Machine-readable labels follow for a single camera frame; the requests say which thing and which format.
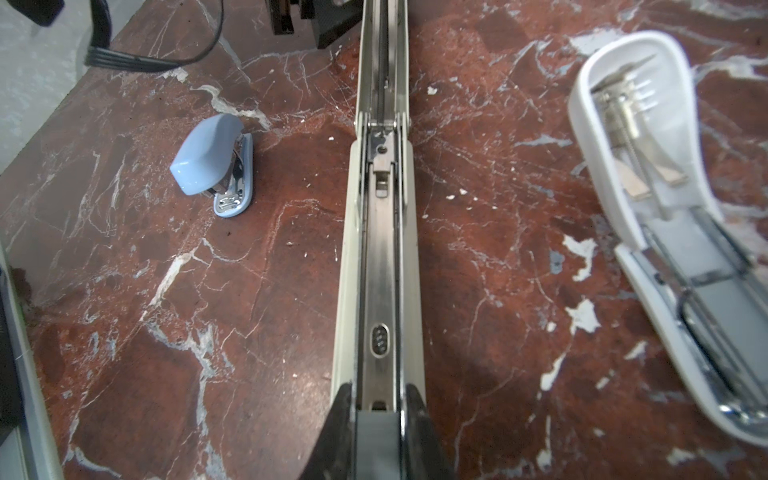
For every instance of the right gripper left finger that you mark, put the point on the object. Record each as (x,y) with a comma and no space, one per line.
(331,457)

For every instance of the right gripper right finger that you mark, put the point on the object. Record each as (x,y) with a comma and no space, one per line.
(421,453)

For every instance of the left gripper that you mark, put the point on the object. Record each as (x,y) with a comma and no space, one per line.
(329,19)

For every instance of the white mini stapler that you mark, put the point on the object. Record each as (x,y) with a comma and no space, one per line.
(633,112)

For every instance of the aluminium frame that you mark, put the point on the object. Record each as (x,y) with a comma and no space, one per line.
(28,447)

